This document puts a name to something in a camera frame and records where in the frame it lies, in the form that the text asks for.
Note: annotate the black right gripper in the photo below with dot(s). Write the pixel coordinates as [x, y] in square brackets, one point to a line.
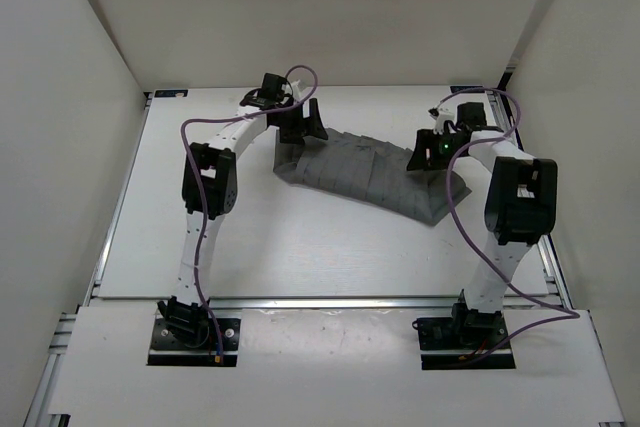
[426, 139]

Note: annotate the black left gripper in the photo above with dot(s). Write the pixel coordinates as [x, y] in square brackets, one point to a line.
[294, 135]

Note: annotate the grey pleated skirt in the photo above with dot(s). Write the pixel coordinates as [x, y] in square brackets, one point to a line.
[368, 170]

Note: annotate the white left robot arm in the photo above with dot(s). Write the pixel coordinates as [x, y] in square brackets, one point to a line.
[213, 148]

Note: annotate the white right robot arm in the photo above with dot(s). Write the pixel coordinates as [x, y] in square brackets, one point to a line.
[521, 200]

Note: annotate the right blue corner label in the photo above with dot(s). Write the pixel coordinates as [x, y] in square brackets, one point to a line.
[465, 89]

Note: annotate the blue corner label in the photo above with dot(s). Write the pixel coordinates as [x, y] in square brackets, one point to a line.
[171, 93]
[465, 89]

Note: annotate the left blue corner label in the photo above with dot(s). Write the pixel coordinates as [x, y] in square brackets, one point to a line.
[171, 93]

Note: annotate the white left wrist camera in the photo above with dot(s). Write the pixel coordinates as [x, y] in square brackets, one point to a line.
[298, 90]

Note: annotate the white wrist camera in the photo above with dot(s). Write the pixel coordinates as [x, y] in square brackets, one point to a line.
[444, 120]
[298, 90]

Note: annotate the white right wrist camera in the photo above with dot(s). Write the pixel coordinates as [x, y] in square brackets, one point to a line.
[444, 120]

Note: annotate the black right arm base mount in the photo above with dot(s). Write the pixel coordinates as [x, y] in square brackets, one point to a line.
[464, 340]

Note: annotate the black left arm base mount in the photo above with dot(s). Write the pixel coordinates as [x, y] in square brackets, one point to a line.
[184, 335]

